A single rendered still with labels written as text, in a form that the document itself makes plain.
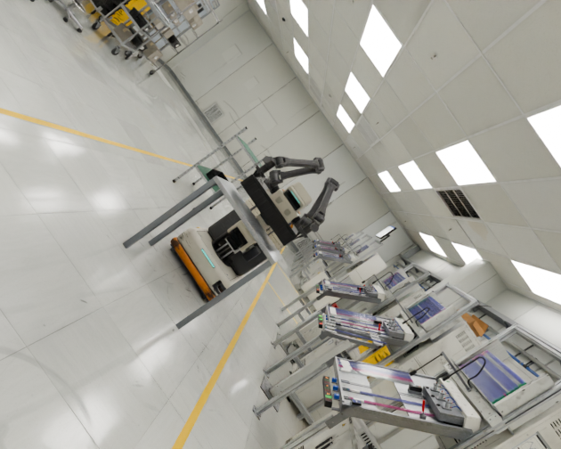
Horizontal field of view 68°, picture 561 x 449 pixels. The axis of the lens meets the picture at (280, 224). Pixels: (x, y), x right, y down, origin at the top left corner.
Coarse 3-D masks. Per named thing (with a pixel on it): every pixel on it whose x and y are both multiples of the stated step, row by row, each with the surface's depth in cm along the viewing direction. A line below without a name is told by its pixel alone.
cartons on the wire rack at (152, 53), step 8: (176, 0) 757; (184, 0) 756; (184, 8) 757; (192, 8) 771; (152, 16) 754; (192, 16) 793; (160, 24) 759; (192, 24) 822; (200, 24) 842; (168, 32) 796; (144, 40) 817; (152, 48) 818; (152, 56) 832; (160, 56) 856
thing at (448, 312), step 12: (456, 288) 410; (420, 300) 426; (468, 300) 375; (324, 312) 449; (444, 312) 365; (456, 312) 365; (420, 324) 371; (432, 324) 367; (300, 336) 449; (324, 336) 371; (432, 336) 367; (312, 348) 452; (264, 372) 375
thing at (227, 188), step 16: (192, 192) 281; (224, 192) 278; (176, 208) 282; (240, 208) 284; (176, 224) 324; (256, 224) 303; (128, 240) 286; (160, 240) 329; (256, 240) 275; (272, 256) 280; (256, 272) 275; (208, 304) 279
